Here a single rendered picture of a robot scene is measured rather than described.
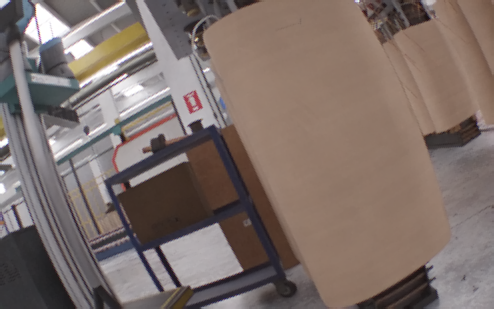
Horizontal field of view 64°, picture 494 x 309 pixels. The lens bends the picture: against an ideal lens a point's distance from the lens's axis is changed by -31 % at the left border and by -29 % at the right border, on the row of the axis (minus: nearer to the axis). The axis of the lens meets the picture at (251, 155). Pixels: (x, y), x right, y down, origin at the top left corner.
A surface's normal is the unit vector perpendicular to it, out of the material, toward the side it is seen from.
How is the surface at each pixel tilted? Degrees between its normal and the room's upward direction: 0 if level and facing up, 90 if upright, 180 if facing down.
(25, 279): 90
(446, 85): 90
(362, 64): 90
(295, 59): 90
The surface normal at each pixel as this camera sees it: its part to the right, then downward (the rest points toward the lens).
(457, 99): 0.03, -0.01
